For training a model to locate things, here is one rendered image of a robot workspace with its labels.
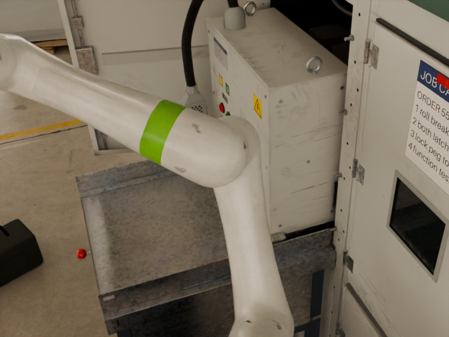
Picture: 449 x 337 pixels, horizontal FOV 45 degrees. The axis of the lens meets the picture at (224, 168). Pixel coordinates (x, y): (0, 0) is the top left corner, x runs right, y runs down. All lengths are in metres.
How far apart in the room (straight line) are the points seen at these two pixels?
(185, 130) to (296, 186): 0.61
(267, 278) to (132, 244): 0.64
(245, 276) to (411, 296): 0.37
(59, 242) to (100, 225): 1.30
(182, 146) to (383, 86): 0.45
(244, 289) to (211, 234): 0.54
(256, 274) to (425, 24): 0.58
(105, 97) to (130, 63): 0.96
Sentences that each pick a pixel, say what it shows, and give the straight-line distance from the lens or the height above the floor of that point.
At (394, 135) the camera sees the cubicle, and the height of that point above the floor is 1.38.
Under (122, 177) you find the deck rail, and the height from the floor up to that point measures 0.87.
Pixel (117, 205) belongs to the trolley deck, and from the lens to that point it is 1.85.
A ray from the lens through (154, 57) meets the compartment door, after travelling 1.91.
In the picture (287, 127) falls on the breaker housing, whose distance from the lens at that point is 1.36.
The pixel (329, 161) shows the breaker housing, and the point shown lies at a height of 1.13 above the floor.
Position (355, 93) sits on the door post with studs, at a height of 1.38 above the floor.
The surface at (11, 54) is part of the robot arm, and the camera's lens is 1.04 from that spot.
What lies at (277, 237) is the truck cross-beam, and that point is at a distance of 1.55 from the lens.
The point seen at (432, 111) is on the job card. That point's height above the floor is 1.49.
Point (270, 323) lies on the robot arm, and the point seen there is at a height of 1.11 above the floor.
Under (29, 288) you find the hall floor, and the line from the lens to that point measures 2.89.
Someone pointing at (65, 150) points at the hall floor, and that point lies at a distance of 3.80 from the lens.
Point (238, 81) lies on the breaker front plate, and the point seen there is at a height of 1.31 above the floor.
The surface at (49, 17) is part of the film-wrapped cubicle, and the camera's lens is 5.26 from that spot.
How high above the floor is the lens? 2.00
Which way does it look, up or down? 36 degrees down
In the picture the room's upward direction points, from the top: 4 degrees counter-clockwise
